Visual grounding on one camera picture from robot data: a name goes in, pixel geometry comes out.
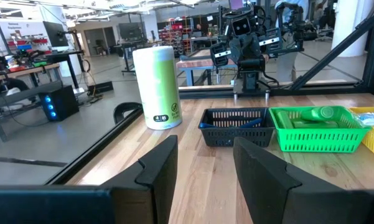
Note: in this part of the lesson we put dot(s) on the green slotted plastic basket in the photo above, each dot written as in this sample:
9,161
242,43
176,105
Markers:
317,140

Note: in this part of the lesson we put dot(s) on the black slotted plastic basket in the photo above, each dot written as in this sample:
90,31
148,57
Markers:
236,137

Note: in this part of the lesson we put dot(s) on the black standing desk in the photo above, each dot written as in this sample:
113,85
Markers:
65,59

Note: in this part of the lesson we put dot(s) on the background black robot arm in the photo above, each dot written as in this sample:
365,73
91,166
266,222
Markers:
294,28

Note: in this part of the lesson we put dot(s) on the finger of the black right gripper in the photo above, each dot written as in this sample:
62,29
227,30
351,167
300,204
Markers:
255,46
241,49

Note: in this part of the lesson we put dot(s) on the person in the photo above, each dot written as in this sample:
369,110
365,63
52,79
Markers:
286,62

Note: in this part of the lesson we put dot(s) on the white round pillar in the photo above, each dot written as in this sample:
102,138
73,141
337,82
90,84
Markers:
353,28

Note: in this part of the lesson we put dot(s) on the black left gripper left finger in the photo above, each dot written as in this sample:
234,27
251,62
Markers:
81,205

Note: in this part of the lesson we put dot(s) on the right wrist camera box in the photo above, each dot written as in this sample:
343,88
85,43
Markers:
241,26

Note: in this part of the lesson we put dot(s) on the red parts bin shelf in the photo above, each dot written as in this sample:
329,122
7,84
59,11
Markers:
175,34

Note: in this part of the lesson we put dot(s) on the wooden top grey desk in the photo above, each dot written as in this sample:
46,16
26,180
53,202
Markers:
18,74

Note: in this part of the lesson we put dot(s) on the black frame clamp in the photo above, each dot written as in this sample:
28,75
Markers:
124,109

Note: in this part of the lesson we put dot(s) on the green white wipes canister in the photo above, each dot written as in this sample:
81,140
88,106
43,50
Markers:
157,87

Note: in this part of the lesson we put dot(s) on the wooden workbench blue legs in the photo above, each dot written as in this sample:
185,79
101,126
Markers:
199,63

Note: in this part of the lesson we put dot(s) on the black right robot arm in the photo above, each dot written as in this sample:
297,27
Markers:
252,77

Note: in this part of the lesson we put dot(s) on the black computer tower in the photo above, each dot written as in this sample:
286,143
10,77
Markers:
60,104

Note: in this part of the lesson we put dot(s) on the black monitor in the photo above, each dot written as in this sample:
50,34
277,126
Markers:
129,30
55,33

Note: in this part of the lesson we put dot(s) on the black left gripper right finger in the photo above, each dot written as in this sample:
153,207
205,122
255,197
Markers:
314,202

